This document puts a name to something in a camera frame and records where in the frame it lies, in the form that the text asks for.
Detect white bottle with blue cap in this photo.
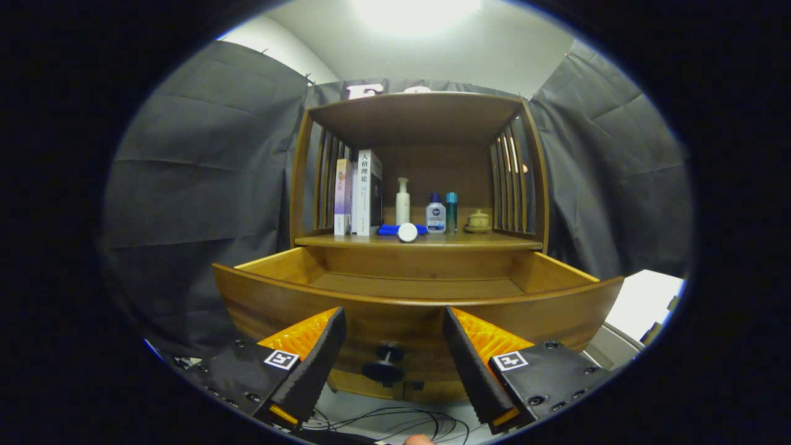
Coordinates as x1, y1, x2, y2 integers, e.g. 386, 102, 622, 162
425, 192, 447, 234

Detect brown wooden countertop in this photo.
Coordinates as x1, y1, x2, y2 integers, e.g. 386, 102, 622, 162
295, 230, 544, 251

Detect white and black book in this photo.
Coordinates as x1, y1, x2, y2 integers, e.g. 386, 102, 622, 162
355, 149, 384, 237

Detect white pump bottle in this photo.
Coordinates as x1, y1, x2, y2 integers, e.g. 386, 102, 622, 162
395, 177, 411, 226

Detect white and grey appliance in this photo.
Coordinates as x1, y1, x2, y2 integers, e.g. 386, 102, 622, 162
581, 269, 687, 371

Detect brown wooden cabinet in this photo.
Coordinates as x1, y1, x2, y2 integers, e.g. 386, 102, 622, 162
212, 91, 625, 405

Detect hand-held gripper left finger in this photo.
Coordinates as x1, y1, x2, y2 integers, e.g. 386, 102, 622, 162
182, 306, 347, 433

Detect wooden cabinet door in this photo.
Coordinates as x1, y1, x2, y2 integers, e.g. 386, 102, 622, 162
403, 380, 473, 405
326, 370, 405, 404

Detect purple book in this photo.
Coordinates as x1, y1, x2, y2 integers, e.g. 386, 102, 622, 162
334, 158, 353, 237

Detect brown wooden drawer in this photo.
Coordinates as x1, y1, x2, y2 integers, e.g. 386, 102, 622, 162
212, 246, 625, 385

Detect black round drawer knob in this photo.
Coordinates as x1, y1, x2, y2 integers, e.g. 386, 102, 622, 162
362, 343, 407, 384

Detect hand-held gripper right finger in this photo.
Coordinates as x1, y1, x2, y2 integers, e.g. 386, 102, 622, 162
442, 306, 619, 435

